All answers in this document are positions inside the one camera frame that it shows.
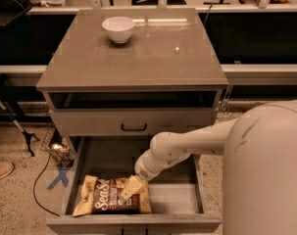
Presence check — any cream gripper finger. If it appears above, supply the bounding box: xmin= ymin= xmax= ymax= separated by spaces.
xmin=120 ymin=190 xmax=132 ymax=201

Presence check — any brown sea salt chip bag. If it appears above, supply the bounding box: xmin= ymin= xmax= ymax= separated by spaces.
xmin=73 ymin=175 xmax=152 ymax=216

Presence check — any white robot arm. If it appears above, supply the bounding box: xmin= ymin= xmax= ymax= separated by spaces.
xmin=120 ymin=100 xmax=297 ymax=235

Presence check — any open grey middle drawer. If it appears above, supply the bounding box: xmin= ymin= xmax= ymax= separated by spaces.
xmin=46 ymin=136 xmax=222 ymax=235

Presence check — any grey drawer cabinet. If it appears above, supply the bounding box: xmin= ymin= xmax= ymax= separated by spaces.
xmin=35 ymin=7 xmax=229 ymax=235

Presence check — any blue tape cross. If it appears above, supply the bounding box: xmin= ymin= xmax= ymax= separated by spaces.
xmin=47 ymin=163 xmax=73 ymax=190

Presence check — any tan shoe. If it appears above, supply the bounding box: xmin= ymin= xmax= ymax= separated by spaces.
xmin=0 ymin=162 xmax=14 ymax=179

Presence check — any white ceramic bowl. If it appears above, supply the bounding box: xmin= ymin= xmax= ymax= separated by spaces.
xmin=102 ymin=17 xmax=135 ymax=43

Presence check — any black tripod leg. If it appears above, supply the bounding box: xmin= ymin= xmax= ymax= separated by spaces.
xmin=0 ymin=62 xmax=40 ymax=158

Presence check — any black drawer handle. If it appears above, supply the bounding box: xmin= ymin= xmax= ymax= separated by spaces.
xmin=121 ymin=123 xmax=147 ymax=132

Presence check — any wire basket with shiny object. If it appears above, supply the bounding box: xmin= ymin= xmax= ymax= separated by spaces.
xmin=40 ymin=127 xmax=74 ymax=163

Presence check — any black cable left floor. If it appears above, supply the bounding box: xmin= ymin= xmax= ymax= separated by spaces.
xmin=32 ymin=152 xmax=61 ymax=217

